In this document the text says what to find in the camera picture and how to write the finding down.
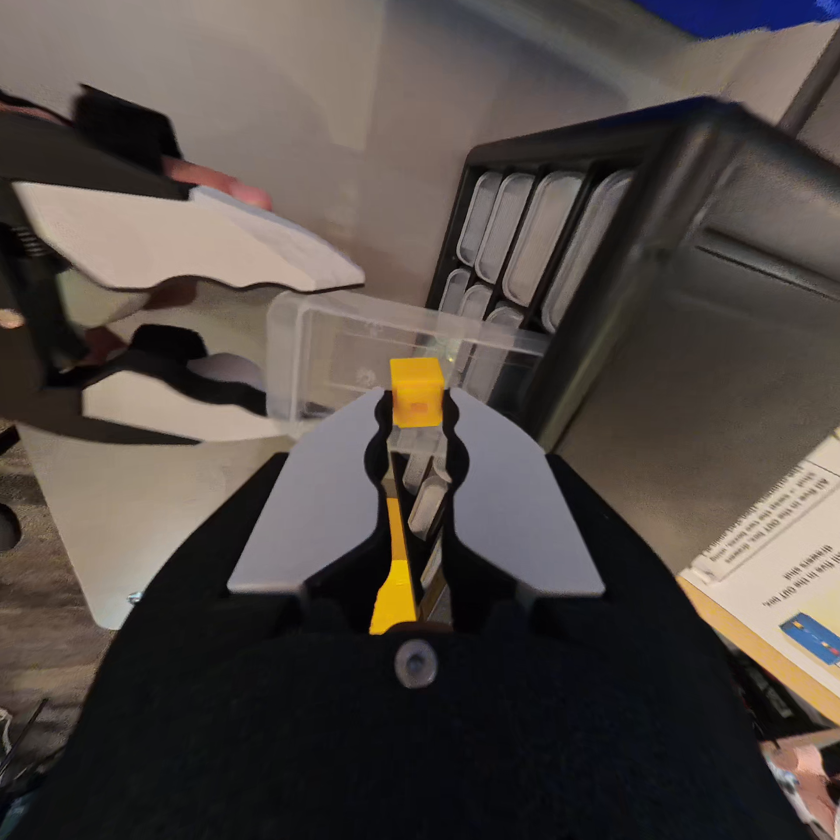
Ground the yellow plastic bin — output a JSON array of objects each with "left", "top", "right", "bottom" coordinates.
[{"left": 369, "top": 499, "right": 421, "bottom": 636}]

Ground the person's left hand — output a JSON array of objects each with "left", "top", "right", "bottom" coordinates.
[{"left": 164, "top": 157, "right": 274, "bottom": 212}]

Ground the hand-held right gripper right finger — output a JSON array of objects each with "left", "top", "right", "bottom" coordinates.
[{"left": 438, "top": 387, "right": 606, "bottom": 634}]

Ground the blue plastic bin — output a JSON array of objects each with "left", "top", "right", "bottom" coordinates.
[{"left": 630, "top": 0, "right": 840, "bottom": 38}]

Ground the instruction poster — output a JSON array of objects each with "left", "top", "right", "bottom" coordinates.
[{"left": 682, "top": 430, "right": 840, "bottom": 706}]

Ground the black drawer cabinet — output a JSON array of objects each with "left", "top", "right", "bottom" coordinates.
[{"left": 425, "top": 97, "right": 840, "bottom": 578}]

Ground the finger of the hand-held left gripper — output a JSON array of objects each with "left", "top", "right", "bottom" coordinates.
[
  {"left": 12, "top": 180, "right": 366, "bottom": 294},
  {"left": 82, "top": 354, "right": 291, "bottom": 442}
]

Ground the small orange cube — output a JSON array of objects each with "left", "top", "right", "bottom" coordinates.
[{"left": 389, "top": 357, "right": 445, "bottom": 431}]

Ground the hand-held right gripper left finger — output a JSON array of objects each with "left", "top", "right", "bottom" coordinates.
[{"left": 227, "top": 387, "right": 393, "bottom": 634}]

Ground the clear plastic drawer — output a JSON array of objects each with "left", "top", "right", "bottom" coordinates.
[{"left": 266, "top": 292, "right": 549, "bottom": 424}]

